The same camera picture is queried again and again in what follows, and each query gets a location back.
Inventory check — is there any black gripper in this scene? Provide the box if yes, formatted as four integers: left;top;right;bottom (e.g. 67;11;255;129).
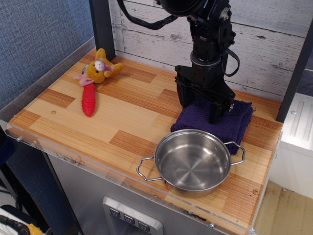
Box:
175;60;236;124

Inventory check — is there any dark blue cloth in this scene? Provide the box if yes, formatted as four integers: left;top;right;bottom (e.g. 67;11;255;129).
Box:
170;96;254;144

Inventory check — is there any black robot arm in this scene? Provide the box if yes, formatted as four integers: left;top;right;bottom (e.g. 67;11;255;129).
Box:
157;0;239;124

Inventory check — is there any brown plush toy animal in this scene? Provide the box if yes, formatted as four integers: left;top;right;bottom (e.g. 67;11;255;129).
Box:
74;48;123;87

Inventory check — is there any white ribbed counter unit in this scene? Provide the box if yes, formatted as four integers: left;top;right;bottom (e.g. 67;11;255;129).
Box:
269;93;313;198

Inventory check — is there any clear acrylic front guard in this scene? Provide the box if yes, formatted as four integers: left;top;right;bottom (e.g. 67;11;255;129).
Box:
1;111;282;235

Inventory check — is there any silver dispenser button panel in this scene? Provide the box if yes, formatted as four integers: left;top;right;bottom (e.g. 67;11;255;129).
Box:
102;196;163;235

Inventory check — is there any stainless toy fridge cabinet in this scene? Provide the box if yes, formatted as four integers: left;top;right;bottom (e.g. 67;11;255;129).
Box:
49;155;223;235

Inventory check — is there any yellow object bottom left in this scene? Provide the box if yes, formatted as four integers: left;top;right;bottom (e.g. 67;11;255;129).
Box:
26;224;45;235

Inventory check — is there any steel pan with handles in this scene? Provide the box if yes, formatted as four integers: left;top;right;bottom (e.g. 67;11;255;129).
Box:
151;129;246;198

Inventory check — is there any dark right frame post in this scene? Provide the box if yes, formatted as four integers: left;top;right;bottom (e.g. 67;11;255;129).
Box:
276;24;313;123

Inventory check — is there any dark frame post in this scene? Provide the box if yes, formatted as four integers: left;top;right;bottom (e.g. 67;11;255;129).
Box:
89;0;116;61
276;24;313;123

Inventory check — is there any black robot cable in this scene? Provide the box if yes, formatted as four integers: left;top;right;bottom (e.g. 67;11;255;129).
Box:
116;0;241;77

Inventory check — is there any red ribbed handle spoon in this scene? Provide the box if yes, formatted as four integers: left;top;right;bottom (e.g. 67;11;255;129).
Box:
81;81;96;117

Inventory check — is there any dark left frame post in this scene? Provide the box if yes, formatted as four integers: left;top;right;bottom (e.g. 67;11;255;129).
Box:
89;0;116;61

